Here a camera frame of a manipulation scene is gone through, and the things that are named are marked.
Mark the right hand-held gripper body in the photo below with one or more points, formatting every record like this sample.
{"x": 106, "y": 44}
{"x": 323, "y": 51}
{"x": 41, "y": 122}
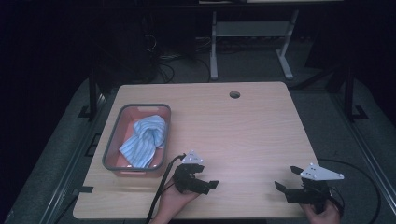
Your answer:
{"x": 313, "y": 189}

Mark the person's right hand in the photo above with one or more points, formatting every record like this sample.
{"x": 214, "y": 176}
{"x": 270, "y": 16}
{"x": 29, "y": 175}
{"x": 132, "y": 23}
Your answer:
{"x": 323, "y": 216}

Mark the blue striped cloth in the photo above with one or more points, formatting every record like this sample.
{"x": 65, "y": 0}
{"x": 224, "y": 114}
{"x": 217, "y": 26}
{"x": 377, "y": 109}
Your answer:
{"x": 143, "y": 140}

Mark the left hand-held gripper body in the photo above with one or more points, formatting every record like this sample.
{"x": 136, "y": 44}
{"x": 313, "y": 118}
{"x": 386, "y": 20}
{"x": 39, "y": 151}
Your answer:
{"x": 185, "y": 179}

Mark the pink basket with grey rim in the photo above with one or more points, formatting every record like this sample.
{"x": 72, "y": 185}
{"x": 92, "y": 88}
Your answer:
{"x": 112, "y": 161}

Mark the white metal stand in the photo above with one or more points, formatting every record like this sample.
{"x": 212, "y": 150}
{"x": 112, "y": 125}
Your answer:
{"x": 249, "y": 28}

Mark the black metal post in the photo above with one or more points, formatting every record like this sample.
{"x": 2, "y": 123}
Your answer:
{"x": 350, "y": 93}
{"x": 92, "y": 93}

